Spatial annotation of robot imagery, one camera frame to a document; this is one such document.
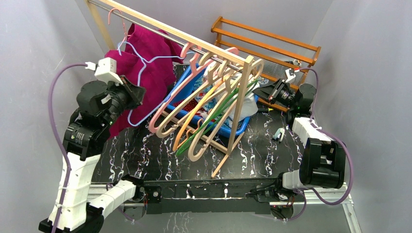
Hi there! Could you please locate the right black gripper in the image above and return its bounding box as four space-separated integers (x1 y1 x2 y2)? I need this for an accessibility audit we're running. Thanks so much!
252 78 298 109

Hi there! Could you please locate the cream wooden hanger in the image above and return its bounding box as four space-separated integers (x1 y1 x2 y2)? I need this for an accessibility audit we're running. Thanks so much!
156 51 232 139
176 59 264 155

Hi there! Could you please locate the green velvet hanger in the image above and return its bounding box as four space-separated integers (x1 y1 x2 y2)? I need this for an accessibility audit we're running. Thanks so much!
176 87 239 155

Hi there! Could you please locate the white garment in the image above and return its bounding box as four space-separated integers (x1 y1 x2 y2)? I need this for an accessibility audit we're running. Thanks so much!
203 62 259 128

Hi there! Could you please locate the blue floral garment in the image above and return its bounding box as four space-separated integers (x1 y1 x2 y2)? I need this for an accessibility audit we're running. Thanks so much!
195 84 226 119

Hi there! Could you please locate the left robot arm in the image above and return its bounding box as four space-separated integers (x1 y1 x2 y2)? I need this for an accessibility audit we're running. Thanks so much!
38 76 146 233

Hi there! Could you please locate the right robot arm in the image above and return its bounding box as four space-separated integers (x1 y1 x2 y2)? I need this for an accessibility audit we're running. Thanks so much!
253 80 346 201

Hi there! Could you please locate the black yellow marker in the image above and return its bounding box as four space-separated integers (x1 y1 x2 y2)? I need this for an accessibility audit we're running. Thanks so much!
257 108 274 113

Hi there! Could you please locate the orange wooden shoe rack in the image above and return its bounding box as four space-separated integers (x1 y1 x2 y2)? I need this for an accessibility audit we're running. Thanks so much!
209 16 322 113

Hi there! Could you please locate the white plastic clip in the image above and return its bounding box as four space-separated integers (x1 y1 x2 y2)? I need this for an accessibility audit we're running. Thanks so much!
272 128 285 143

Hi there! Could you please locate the magenta garment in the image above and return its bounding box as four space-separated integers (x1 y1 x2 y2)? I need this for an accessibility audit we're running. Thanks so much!
105 24 183 137

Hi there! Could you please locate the wooden clothes rack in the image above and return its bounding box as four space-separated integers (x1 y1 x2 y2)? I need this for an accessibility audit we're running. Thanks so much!
86 0 256 178

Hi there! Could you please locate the blue plastic bin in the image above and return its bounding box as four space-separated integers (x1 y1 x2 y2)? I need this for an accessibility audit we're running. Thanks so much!
167 70 260 138

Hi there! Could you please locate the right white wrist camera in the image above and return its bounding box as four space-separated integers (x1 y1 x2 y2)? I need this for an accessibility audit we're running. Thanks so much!
284 68 300 84

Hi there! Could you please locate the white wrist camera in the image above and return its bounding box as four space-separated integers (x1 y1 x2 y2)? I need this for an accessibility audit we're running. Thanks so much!
284 68 300 84
85 57 124 85

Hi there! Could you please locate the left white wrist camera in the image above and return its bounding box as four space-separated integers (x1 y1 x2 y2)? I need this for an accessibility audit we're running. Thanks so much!
85 57 124 85

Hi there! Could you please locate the thin pink wire hanger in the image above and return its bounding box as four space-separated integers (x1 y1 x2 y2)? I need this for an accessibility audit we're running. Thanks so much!
107 8 129 52

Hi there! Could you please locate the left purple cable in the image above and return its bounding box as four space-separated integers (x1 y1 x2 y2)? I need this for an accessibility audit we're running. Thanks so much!
47 63 87 233

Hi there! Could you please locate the black base frame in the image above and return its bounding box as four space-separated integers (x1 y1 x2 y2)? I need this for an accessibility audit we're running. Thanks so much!
90 175 309 222

